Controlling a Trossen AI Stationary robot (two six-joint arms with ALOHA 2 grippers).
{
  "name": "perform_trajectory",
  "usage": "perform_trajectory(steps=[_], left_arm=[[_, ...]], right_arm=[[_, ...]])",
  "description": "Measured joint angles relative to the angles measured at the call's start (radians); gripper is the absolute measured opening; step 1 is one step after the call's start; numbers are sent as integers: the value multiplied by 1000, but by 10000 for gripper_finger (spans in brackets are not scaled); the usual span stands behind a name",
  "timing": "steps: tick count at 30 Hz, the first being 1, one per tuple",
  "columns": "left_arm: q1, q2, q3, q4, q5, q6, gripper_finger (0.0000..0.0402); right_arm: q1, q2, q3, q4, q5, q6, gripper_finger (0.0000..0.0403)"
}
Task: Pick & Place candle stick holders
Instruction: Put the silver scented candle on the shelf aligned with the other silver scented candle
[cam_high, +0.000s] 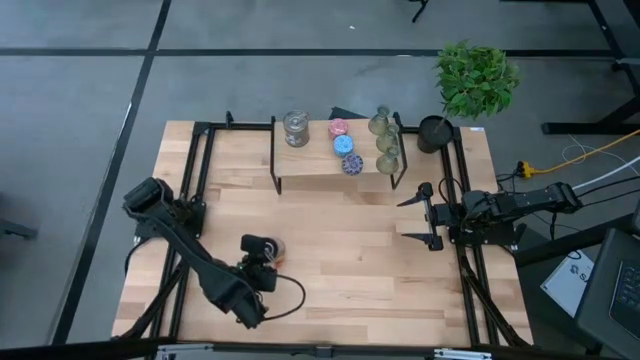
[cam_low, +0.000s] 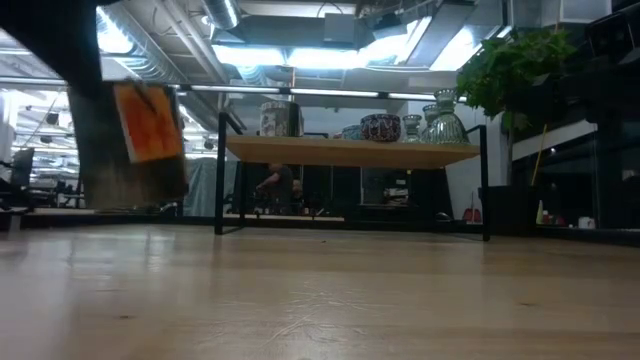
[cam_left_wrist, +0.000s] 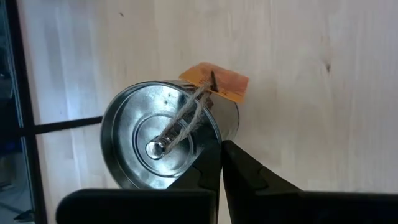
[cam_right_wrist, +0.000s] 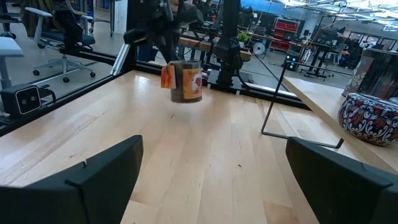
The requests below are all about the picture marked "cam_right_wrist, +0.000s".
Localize silver aluminium frame profile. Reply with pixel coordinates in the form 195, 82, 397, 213
111, 43, 130, 77

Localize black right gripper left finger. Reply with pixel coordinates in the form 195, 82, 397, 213
0, 134, 144, 224

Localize black table-level camera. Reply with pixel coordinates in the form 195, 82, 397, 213
0, 83, 43, 119

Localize black aluminium table frame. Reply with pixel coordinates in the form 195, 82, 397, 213
0, 0, 312, 138

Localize white floor fan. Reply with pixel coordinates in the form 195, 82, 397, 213
252, 40, 266, 57

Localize white desk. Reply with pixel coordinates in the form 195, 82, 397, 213
0, 36, 25, 91

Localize wooden workbench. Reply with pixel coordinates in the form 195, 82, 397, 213
178, 36, 254, 62

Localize dark red floral candle tin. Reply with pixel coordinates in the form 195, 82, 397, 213
337, 92, 398, 147

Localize small potted plant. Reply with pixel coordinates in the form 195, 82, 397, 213
236, 30, 252, 49

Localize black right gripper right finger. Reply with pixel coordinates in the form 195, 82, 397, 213
285, 136, 398, 224

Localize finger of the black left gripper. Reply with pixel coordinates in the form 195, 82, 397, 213
155, 32, 174, 65
170, 29, 186, 62

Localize wooden shelf riser black legs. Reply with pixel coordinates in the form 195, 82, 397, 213
261, 60, 398, 175

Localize silver candle can orange label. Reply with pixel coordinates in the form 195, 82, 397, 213
160, 59, 204, 105

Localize white office chair blue seat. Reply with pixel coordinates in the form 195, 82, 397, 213
24, 6, 97, 84

